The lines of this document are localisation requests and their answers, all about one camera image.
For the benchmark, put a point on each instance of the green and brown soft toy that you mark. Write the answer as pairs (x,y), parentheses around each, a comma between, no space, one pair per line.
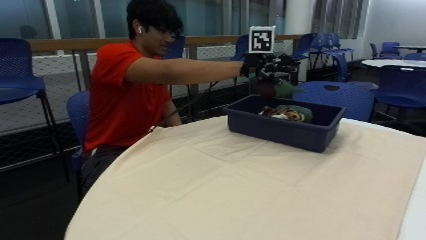
(284,88)

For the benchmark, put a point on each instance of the tall blue chair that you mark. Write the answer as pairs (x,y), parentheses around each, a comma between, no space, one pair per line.
(337,50)
(20,80)
(306,45)

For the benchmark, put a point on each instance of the white marker cube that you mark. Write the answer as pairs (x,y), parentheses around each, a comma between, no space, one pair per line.
(261,40)

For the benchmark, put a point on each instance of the brown and white soft toy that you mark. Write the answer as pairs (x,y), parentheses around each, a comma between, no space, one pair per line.
(271,112)

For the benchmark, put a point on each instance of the green striped soft toy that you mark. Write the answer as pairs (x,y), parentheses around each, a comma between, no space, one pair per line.
(300,112)

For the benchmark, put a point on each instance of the blue plastic bin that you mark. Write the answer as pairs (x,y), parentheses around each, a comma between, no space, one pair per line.
(275,131)

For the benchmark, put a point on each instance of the round white table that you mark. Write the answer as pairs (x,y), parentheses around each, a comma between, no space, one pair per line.
(393,63)
(410,47)

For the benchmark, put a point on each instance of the white earbud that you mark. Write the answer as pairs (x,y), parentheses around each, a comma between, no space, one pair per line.
(139,30)

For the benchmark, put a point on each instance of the the person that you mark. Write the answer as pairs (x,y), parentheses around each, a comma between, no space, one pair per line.
(124,96)

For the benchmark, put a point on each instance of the beige tablecloth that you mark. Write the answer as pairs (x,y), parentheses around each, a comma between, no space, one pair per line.
(248,186)

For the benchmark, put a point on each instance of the wooden railing with mesh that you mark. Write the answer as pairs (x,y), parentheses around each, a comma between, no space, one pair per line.
(58,45)

